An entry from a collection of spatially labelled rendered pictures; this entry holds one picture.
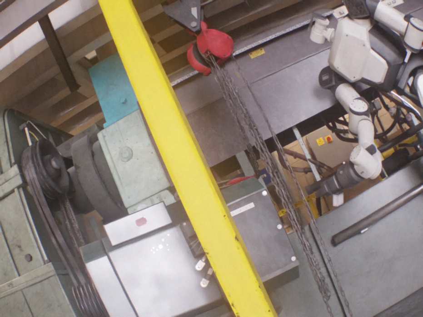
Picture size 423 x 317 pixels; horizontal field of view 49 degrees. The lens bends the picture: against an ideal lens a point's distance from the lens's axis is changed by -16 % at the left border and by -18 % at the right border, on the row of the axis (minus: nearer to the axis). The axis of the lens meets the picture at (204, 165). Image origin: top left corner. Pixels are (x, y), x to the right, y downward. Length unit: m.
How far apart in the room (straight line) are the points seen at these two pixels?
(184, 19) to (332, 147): 5.13
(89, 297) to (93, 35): 1.37
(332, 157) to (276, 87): 4.59
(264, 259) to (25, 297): 1.08
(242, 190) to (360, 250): 0.71
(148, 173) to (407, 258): 1.37
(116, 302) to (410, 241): 1.37
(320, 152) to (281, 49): 4.56
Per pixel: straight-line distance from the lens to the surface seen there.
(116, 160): 2.72
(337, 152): 7.12
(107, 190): 2.71
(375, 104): 2.60
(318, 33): 2.09
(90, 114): 3.66
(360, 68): 2.00
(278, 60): 2.62
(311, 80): 2.57
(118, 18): 1.79
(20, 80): 2.91
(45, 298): 2.26
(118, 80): 2.83
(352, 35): 1.95
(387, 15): 1.94
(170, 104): 1.62
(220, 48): 2.10
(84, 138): 2.75
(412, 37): 1.91
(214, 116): 2.58
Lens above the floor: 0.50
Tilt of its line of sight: 13 degrees up
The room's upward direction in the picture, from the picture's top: 25 degrees counter-clockwise
